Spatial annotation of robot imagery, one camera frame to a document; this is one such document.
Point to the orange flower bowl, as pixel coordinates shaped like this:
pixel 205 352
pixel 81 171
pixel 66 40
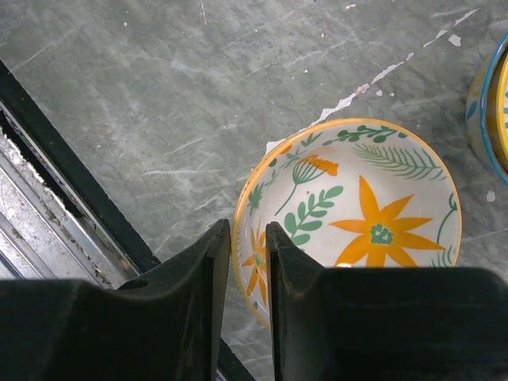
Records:
pixel 354 192

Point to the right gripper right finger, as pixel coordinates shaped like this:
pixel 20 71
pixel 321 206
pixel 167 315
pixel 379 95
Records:
pixel 382 323

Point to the blue yellow patterned bowl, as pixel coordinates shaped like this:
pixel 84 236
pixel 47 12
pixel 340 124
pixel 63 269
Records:
pixel 486 112

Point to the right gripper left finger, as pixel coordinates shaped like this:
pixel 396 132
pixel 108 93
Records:
pixel 162 325

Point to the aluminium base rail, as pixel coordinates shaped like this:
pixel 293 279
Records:
pixel 56 221

